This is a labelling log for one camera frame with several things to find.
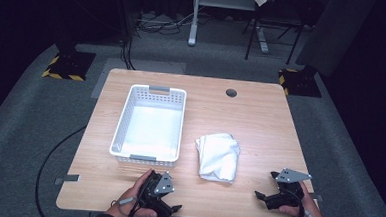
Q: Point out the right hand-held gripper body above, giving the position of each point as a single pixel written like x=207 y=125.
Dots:
x=288 y=193

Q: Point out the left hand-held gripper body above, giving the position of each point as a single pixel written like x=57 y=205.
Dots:
x=163 y=185

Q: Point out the white plastic basket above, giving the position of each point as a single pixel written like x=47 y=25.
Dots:
x=150 y=129

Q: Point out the white towel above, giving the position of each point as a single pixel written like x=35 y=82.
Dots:
x=218 y=156

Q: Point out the person's right hand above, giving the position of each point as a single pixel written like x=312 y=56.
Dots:
x=311 y=208

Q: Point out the person's left hand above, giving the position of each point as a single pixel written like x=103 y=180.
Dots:
x=127 y=210

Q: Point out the grey tape strip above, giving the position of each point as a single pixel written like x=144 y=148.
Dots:
x=67 y=179
x=317 y=196

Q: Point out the dark round table grommet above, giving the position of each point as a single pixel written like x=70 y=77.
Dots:
x=231 y=92

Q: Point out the black yellow-striped stand base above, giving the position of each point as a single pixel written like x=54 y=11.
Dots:
x=300 y=83
x=70 y=65

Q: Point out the black folding chair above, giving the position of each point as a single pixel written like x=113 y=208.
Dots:
x=275 y=26

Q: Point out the grey upright panel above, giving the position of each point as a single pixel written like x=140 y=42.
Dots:
x=335 y=32

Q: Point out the white-legged grey desk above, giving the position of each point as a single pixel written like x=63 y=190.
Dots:
x=226 y=0

